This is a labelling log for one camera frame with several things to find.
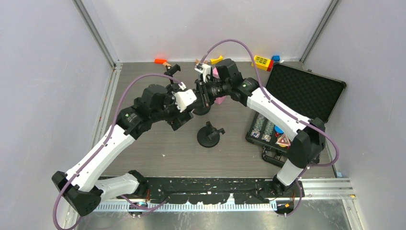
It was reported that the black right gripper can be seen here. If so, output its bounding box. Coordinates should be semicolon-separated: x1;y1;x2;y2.
189;78;231;109

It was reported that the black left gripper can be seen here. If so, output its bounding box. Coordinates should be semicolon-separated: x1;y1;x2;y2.
151;85;192;130

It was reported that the black phone stand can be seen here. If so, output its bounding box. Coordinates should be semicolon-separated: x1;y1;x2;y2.
164;64;181;92
196;121;225;148
192;106;211;115

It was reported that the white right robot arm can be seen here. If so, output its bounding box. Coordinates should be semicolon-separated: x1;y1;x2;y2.
194;58;326;197

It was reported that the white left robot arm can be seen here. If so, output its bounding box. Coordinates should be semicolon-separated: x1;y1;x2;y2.
52;83;197;217

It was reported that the pink wedge stand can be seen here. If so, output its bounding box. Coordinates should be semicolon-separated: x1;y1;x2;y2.
212;68;226;105

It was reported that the yellow arch block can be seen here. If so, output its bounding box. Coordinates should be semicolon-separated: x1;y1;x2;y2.
210;55;224;65

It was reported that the tan arch block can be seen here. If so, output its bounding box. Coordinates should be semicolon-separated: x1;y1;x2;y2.
195;59;207;65

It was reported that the orange wooden block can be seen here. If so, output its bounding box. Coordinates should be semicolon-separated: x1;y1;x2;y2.
154;58;167;64

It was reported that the purple poker chip stack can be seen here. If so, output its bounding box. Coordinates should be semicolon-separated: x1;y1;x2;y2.
253;114;266;132

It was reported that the yellow toy brick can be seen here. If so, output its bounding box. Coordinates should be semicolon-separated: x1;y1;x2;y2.
251;55;270;71

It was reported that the red toy brick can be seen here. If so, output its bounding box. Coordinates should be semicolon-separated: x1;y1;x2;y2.
267;59;274;72

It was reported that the blue-green poker chip stack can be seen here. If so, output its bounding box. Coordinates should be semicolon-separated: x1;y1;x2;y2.
264;120;274;136

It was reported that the blue toy brick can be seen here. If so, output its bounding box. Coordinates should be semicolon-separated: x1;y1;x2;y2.
271;55;281;62

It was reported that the blue round game chip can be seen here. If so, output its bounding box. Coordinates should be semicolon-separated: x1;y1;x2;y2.
274;125;284;134

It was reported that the red triangle game piece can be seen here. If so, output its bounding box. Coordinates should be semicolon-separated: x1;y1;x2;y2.
275;133;291;147

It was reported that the black foam-lined case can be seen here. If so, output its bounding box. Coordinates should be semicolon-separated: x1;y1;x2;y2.
246;63;347;167

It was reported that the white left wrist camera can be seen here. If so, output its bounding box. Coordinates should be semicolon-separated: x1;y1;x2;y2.
174;89;197;112

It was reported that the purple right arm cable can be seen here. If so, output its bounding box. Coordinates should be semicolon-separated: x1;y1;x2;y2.
199;39;340;218

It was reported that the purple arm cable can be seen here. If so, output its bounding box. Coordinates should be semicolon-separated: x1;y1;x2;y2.
199;39;340;218
52;73;186;230

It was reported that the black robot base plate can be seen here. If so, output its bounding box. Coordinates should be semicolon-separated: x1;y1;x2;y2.
116;176;305;206

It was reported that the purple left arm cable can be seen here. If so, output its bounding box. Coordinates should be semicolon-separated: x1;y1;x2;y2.
52;73;186;230

